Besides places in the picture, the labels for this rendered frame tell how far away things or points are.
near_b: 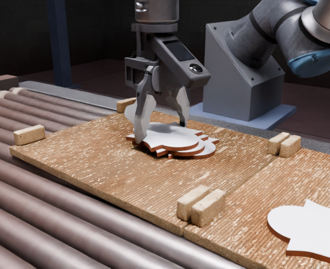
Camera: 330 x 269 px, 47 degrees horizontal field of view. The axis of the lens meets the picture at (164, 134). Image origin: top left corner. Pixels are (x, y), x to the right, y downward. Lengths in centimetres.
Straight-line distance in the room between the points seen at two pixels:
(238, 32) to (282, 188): 59
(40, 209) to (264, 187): 33
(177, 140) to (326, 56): 43
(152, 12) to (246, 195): 32
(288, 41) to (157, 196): 57
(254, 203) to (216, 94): 61
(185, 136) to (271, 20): 46
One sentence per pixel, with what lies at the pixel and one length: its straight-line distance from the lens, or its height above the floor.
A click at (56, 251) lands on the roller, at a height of 92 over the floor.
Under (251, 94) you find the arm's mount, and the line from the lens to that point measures 106.
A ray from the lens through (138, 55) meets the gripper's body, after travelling 70.
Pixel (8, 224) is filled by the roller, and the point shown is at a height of 92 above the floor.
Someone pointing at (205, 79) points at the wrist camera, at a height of 108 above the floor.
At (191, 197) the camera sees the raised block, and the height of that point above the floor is 96.
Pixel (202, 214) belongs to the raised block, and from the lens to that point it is 48.
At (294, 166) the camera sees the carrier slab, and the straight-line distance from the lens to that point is 68.
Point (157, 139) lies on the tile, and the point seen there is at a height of 96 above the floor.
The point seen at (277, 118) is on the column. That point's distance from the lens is 114.
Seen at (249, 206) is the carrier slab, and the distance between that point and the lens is 54.
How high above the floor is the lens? 121
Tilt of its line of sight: 21 degrees down
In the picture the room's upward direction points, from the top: straight up
